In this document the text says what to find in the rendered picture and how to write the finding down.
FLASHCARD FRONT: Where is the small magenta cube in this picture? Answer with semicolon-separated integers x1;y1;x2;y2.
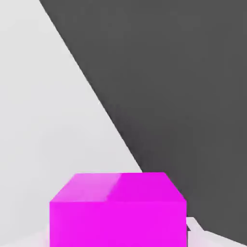
49;172;187;247

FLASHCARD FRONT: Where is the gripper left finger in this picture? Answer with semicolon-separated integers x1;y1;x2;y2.
7;230;50;247

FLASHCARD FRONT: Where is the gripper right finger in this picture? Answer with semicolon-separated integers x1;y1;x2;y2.
186;217;247;247

